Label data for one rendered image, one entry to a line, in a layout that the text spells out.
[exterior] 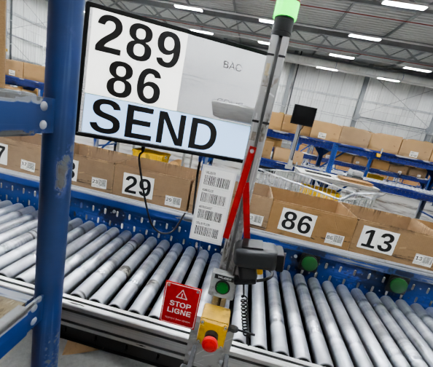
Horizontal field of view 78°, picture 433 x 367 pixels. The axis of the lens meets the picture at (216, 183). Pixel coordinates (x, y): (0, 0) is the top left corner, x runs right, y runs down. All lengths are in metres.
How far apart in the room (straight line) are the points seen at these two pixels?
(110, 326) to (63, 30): 0.81
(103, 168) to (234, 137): 0.86
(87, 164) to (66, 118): 1.21
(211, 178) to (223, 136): 0.14
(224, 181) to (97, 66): 0.40
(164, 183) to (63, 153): 1.07
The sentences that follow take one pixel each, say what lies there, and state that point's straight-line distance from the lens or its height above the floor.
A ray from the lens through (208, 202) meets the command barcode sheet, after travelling 0.67.
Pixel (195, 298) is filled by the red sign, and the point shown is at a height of 0.88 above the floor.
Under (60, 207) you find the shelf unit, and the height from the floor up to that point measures 1.24.
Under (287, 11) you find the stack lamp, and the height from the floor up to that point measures 1.60.
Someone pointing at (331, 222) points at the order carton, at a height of 1.00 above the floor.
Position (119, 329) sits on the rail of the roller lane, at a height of 0.71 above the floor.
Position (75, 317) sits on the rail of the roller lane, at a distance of 0.99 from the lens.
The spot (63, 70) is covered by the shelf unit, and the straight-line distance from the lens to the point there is 0.28.
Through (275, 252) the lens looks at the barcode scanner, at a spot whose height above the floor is 1.09.
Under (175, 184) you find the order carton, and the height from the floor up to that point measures 1.01.
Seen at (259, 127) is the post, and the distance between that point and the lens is 0.65.
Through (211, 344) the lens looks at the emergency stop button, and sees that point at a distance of 0.73.
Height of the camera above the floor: 1.35
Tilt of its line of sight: 13 degrees down
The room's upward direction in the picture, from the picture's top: 12 degrees clockwise
